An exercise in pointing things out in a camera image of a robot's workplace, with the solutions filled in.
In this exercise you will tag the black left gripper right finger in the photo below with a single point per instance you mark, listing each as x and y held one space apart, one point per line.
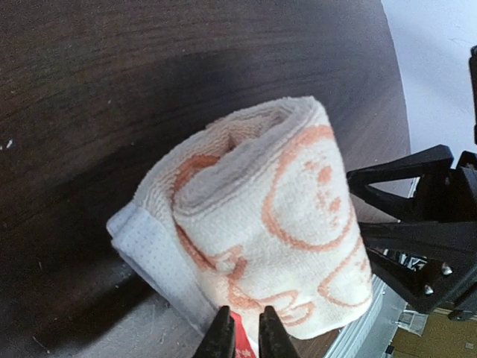
274 341

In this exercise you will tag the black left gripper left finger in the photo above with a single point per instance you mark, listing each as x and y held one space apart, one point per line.
220 339

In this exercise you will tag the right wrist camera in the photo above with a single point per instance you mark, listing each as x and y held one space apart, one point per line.
473 77

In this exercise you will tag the orange patterned towel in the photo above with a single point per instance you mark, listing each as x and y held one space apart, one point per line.
253 211

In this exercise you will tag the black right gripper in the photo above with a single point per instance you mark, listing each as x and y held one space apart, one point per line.
409 257

